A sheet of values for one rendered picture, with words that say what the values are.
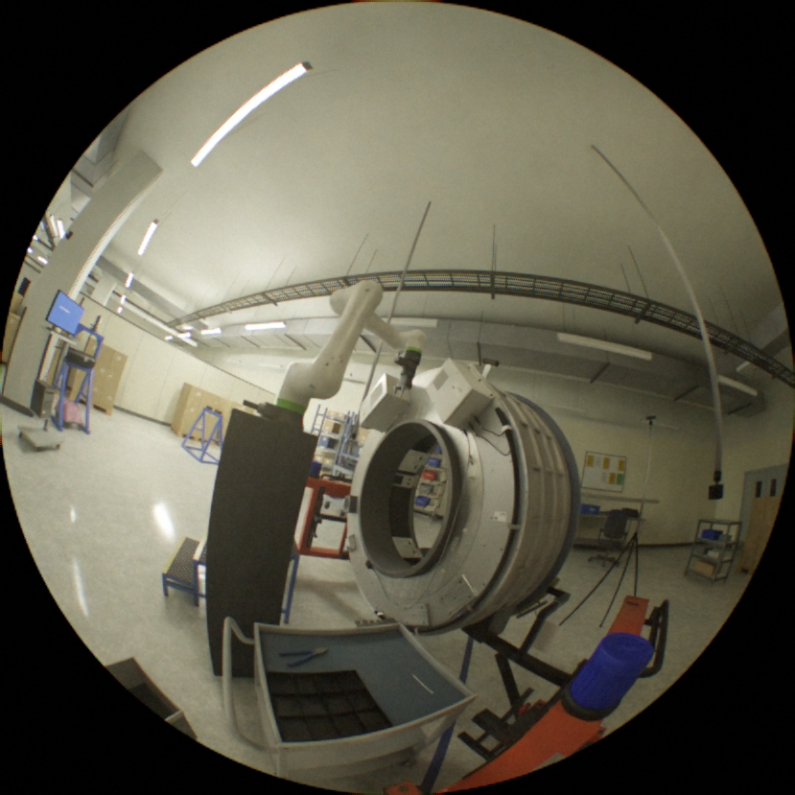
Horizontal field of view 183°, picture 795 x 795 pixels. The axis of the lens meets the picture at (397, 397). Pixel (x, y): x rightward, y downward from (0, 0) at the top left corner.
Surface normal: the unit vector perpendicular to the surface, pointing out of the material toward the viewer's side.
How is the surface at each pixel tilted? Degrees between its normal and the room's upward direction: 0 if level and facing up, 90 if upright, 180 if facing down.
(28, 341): 90
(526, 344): 90
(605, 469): 90
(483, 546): 90
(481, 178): 180
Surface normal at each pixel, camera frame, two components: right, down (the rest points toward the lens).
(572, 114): -0.25, 0.94
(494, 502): -0.84, -0.33
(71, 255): 0.91, 0.15
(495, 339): -0.34, -0.30
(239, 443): 0.61, -0.02
